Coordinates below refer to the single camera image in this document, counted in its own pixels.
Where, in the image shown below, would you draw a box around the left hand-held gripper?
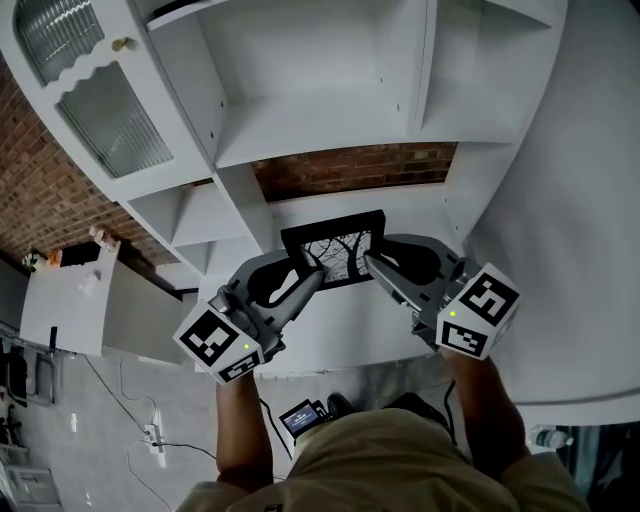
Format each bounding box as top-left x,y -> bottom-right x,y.
173,249 -> 327,386

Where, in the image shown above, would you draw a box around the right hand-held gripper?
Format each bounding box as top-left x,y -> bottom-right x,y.
363,233 -> 522,361

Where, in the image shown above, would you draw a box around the black framed picture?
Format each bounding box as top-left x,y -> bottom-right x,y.
280,209 -> 387,294

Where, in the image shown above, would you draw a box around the person's right forearm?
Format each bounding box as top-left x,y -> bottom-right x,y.
439,347 -> 531,481

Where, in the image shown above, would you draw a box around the person's left forearm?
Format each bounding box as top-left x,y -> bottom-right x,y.
214,372 -> 277,487

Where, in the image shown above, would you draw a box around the white shelf cabinet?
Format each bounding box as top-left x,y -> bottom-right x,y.
0,0 -> 569,375

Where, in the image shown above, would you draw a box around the small pink figurine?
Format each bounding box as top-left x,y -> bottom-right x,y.
88,224 -> 122,251

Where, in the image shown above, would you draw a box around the person's beige shirt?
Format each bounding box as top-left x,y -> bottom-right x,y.
177,407 -> 591,512

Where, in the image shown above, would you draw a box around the white low cabinet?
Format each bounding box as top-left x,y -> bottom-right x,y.
18,239 -> 185,365

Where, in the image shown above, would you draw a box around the white ribbed-glass cabinet door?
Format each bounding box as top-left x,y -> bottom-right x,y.
0,0 -> 217,202

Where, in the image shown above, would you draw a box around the clear water bottle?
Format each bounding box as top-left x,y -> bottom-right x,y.
530,423 -> 575,451

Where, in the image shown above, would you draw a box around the grey folding chair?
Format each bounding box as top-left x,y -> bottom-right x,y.
24,344 -> 62,407

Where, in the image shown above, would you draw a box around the white storage crate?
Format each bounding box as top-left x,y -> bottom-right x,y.
0,464 -> 64,509

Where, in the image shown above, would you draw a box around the black recorder with screen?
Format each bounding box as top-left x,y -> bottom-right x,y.
278,398 -> 331,442

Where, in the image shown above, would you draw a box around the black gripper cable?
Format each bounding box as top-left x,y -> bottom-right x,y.
442,379 -> 460,447
257,394 -> 295,462

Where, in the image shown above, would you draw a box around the white power strip with cable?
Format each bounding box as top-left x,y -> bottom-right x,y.
82,353 -> 219,460

